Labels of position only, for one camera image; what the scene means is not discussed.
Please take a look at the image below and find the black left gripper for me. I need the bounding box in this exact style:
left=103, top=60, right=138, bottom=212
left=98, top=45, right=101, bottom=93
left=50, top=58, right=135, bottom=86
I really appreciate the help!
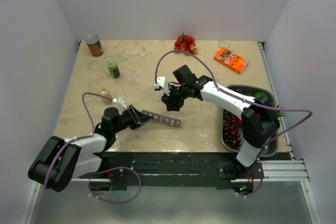
left=112, top=104, right=152, bottom=134

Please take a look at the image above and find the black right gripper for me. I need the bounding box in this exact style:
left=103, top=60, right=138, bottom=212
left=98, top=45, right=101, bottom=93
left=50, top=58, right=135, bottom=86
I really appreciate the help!
left=162, top=84, right=189, bottom=112

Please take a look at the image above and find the grey weekly pill organizer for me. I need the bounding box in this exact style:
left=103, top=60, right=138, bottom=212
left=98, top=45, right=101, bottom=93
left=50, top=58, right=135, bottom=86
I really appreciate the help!
left=141, top=110, right=182, bottom=128

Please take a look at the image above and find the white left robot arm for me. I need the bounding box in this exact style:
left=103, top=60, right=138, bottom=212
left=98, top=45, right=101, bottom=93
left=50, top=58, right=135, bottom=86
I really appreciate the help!
left=27, top=105, right=152, bottom=192

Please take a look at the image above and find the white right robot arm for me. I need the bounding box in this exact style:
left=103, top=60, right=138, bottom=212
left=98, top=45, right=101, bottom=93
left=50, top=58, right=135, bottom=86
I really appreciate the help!
left=153, top=65, right=280, bottom=178

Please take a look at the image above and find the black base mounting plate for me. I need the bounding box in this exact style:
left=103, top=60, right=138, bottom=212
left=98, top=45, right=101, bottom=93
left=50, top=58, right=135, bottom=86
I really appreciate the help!
left=81, top=152, right=262, bottom=190

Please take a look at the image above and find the bunch of red lychee fruits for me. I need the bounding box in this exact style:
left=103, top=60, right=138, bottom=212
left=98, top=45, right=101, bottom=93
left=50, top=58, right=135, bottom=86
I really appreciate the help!
left=174, top=33, right=198, bottom=55

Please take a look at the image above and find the green cylindrical container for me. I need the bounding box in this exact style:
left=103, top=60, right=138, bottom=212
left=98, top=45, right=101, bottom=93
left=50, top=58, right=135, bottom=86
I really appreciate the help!
left=107, top=60, right=120, bottom=79

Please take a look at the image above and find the dark red grape bunch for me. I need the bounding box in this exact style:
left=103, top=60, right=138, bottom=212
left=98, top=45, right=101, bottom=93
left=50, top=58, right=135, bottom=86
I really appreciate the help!
left=223, top=89, right=245, bottom=150

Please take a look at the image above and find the orange cardboard box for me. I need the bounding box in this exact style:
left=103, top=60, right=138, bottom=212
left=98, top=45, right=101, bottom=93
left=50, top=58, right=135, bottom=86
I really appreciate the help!
left=214, top=47, right=249, bottom=74

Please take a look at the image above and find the green avocado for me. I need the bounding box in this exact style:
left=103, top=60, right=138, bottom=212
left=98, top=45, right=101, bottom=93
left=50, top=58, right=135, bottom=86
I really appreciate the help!
left=253, top=91, right=271, bottom=100

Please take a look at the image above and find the tin can with dark label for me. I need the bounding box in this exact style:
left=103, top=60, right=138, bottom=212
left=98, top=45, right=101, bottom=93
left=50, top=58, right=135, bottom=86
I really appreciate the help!
left=85, top=35, right=104, bottom=57

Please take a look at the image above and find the pineapple toy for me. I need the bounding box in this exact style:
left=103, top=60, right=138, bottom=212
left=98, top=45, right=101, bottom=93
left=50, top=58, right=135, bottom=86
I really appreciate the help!
left=275, top=104, right=287, bottom=118

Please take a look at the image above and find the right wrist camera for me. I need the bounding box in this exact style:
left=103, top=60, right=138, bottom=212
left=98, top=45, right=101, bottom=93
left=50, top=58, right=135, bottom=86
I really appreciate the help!
left=153, top=77, right=170, bottom=96

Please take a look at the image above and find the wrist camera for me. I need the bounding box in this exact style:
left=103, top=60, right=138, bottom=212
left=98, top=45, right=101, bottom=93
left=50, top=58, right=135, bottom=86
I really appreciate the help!
left=153, top=77, right=170, bottom=96
left=112, top=94, right=127, bottom=112

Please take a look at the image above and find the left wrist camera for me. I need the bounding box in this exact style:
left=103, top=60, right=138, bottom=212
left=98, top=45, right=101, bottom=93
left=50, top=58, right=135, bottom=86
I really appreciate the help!
left=112, top=94, right=127, bottom=112

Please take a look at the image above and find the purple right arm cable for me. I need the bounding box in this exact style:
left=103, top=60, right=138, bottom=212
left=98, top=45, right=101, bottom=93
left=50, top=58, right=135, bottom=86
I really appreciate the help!
left=154, top=50, right=313, bottom=198

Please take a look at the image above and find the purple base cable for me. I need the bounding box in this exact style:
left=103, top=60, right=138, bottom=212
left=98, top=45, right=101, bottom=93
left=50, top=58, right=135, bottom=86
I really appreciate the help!
left=88, top=166, right=142, bottom=204

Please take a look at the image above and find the aluminium frame rail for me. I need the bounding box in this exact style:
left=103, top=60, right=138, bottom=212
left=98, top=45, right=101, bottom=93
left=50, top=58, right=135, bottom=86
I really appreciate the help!
left=257, top=42, right=309, bottom=182

